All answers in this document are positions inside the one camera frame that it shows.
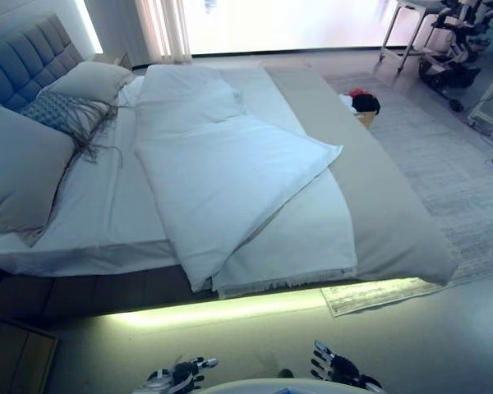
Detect cardboard box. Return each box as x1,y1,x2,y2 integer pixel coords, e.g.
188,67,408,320
352,108,381,131

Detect large beige pillow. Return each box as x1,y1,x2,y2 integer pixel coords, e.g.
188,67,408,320
0,98,77,247

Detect dark upholstered bed frame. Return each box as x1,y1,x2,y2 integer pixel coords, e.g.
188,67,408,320
0,262,219,329

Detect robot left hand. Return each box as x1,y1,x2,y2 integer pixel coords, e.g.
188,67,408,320
147,356,219,389

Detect wooden box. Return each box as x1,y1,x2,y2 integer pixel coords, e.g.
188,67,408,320
0,315,61,394

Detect white bed sheet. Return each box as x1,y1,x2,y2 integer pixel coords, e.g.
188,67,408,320
0,76,182,278

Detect light grey rug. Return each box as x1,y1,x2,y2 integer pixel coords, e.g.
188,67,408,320
320,71,493,319

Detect plain beige pillow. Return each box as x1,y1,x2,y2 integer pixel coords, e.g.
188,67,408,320
40,61,136,103

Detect beige blanket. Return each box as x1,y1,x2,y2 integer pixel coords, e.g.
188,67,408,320
258,61,461,286

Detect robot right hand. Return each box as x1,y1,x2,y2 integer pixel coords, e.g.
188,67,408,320
310,339,366,387

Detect black and white machine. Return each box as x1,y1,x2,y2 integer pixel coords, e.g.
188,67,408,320
418,0,493,89

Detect bright window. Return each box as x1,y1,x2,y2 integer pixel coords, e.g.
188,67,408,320
188,0,395,57

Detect grey tufted headboard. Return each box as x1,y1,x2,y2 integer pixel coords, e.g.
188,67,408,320
0,11,83,110

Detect black garment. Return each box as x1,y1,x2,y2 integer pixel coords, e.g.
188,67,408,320
351,94,381,115

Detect white duvet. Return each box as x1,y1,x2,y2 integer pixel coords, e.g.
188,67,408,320
133,63,344,293

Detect wall light strip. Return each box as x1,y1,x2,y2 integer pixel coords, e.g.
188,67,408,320
73,0,104,54

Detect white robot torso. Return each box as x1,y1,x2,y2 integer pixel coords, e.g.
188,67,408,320
205,377,354,394

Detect wooden nightstand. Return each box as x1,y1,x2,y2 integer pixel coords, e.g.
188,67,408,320
92,51,132,71

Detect metal frame cart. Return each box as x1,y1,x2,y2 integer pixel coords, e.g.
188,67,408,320
378,0,449,75

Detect patterned cushion with fringe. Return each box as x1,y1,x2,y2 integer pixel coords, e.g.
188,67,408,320
18,89,124,165

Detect white metal frame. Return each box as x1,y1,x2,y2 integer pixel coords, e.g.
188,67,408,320
466,44,493,135

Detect beige curtain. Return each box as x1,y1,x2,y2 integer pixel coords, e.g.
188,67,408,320
133,0,192,58

